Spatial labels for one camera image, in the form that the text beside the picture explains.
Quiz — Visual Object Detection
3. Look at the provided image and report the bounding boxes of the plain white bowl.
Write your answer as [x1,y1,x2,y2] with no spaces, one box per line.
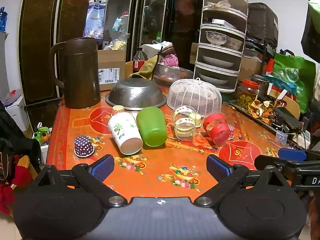
[225,38,243,51]

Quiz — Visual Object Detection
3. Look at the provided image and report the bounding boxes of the black device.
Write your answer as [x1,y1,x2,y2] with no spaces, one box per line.
[274,107,304,130]

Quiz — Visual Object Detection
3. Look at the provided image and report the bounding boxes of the purple polka dot paper cup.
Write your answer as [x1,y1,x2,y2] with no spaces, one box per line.
[74,135,95,158]

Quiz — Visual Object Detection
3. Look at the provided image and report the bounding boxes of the green plastic cup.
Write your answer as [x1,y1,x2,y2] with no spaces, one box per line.
[136,106,167,147]

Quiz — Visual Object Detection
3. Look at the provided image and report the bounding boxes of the steel basin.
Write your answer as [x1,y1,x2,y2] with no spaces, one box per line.
[152,64,194,87]

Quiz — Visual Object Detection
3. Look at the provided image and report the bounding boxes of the dark wooden wardrobe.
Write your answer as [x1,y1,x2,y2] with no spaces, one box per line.
[19,0,220,103]

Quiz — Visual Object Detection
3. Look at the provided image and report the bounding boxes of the blue white snack bag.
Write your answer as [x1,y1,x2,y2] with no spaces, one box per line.
[83,0,108,40]

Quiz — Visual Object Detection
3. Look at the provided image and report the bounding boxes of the soda bottle red label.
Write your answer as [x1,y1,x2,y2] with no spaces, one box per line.
[132,47,145,74]

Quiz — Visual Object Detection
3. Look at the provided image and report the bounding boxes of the red cloth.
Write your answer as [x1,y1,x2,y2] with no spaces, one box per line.
[0,155,31,214]

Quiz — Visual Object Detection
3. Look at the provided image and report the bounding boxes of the blue water bottle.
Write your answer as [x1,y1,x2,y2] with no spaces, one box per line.
[0,7,8,32]

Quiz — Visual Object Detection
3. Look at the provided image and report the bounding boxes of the dried orange peels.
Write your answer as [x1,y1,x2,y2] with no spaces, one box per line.
[250,99,278,125]

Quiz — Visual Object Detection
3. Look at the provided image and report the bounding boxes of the steel colander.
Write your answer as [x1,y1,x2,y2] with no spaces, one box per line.
[105,78,167,111]

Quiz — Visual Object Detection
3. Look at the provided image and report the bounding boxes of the dark metal tray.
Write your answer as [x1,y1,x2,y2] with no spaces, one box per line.
[229,99,288,135]

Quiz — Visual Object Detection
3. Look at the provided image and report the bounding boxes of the brown plastic pitcher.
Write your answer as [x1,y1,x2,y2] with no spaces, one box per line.
[49,37,101,109]

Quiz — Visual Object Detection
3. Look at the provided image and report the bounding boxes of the hanging green black bag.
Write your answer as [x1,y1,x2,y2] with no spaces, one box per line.
[301,0,320,63]

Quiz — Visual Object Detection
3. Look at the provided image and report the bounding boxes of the white plastic mesh food cover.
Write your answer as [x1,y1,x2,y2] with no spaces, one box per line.
[167,78,222,113]

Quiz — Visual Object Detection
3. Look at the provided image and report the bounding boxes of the red tinted clear cup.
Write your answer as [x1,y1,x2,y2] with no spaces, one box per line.
[202,112,232,146]

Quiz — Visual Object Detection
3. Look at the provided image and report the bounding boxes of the white tiered dish rack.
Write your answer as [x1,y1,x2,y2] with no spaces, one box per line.
[194,0,249,93]

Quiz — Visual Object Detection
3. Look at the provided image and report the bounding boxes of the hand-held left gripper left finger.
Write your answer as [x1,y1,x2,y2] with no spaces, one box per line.
[32,154,127,208]

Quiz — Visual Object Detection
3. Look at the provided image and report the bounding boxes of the glass jar red lid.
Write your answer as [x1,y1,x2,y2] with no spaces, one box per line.
[236,79,259,109]

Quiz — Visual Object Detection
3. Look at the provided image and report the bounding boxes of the dark clothing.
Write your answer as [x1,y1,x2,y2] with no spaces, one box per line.
[0,100,42,180]

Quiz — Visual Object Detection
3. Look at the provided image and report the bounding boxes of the clear glass cup white label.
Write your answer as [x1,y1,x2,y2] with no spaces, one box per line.
[172,106,197,140]

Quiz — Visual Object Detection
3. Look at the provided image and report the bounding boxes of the bag of yellow snacks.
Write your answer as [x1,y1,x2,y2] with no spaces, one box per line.
[104,40,125,51]

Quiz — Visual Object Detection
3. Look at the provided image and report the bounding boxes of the white plate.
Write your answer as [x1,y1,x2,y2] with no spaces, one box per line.
[202,55,235,68]

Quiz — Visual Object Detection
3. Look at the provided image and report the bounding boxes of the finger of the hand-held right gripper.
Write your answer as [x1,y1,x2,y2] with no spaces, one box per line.
[254,154,302,181]
[278,147,320,162]

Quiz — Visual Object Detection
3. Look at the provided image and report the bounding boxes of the cardboard box white label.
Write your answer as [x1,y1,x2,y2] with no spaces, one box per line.
[97,49,127,92]

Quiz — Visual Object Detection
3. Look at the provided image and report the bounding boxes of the red printed tablecloth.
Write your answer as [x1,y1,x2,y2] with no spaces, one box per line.
[46,85,300,202]

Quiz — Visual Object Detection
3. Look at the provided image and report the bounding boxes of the pale yellow small cup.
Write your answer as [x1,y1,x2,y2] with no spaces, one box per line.
[190,114,202,127]

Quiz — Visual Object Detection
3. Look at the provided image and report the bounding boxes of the green toy figure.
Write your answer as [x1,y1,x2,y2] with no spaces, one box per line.
[32,122,52,145]

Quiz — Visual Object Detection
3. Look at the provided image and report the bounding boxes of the pink cloth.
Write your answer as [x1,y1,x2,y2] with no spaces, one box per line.
[160,54,179,67]

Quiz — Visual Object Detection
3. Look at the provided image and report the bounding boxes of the green shopping bag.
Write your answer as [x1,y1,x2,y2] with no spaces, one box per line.
[272,50,317,114]

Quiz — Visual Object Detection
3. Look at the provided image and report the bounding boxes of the olive green cloth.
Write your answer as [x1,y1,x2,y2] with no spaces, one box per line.
[129,55,160,80]

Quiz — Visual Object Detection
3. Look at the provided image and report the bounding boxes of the white bowl blue pattern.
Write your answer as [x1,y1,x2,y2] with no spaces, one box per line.
[205,31,230,46]

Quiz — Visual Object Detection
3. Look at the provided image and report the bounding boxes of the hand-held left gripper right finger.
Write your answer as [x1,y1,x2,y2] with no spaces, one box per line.
[194,154,292,207]

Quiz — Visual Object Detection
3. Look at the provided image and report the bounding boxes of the white paper cup leaf print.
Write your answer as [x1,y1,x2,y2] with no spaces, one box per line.
[107,112,143,155]

